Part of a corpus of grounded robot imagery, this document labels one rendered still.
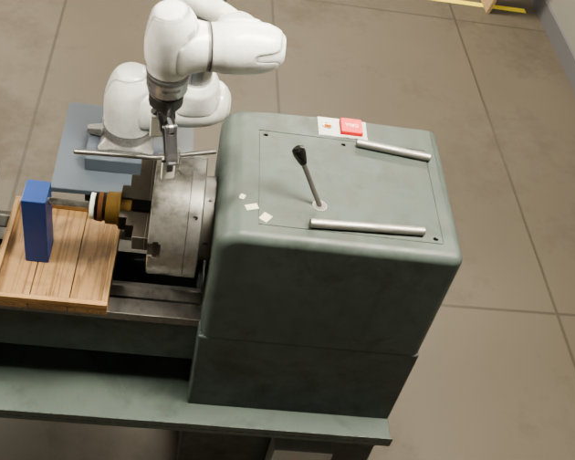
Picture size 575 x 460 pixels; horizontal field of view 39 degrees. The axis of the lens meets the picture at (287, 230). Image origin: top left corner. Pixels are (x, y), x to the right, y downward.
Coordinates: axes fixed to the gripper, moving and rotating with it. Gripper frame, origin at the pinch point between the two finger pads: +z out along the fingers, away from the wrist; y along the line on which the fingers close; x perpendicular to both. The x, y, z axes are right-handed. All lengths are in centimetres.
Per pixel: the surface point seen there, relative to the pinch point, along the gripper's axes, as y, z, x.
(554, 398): 30, 134, 161
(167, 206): 7.8, 10.3, 0.4
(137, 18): -247, 157, 44
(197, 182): 3.2, 7.9, 8.6
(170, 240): 13.4, 16.3, 0.3
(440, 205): 21, 6, 67
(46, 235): -4.5, 32.0, -27.5
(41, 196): -8.0, 20.4, -27.5
